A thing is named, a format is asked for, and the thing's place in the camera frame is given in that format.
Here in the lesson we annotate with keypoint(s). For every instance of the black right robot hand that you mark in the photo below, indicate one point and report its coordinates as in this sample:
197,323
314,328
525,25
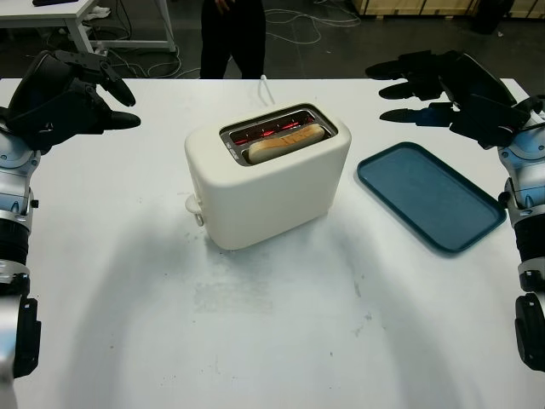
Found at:
468,74

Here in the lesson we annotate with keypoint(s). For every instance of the white power strip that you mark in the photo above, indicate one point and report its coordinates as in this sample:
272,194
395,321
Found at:
102,51

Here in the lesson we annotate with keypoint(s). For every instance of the cream white two-slot toaster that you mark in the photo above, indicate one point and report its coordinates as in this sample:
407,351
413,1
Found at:
268,204

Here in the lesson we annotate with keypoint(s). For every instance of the person's right hand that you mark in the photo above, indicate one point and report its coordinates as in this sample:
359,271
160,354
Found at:
223,5

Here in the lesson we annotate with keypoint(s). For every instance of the slice of toast bread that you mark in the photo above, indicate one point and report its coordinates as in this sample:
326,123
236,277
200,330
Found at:
281,142

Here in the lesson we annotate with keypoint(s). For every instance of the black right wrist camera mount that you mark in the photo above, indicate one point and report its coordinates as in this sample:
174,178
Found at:
489,121

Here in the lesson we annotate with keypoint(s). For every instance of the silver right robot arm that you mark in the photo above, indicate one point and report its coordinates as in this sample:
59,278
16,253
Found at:
526,170

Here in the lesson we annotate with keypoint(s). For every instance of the person in cream jacket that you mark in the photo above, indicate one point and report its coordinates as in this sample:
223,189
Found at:
217,47

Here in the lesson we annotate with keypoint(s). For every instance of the black device on desk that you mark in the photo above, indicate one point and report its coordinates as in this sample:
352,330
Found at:
51,2

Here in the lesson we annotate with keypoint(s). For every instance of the black bin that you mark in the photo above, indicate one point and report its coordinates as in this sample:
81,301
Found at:
485,17

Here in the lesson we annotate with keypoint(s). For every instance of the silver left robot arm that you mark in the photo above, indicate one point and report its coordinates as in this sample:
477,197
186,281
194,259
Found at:
13,179

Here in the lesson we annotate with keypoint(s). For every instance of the dark blue plastic tray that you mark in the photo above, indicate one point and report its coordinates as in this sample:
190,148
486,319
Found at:
430,200

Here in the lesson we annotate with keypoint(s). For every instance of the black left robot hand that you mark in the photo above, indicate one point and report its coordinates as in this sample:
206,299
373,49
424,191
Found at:
51,102

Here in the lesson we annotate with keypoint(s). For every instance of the white metal-legged desk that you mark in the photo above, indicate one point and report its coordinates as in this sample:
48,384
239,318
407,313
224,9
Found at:
38,10

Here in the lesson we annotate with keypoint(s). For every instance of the wooden crate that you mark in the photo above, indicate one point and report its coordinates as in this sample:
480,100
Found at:
426,6

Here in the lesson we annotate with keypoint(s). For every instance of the pair of white shoes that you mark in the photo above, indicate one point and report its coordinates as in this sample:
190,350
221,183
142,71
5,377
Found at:
99,13

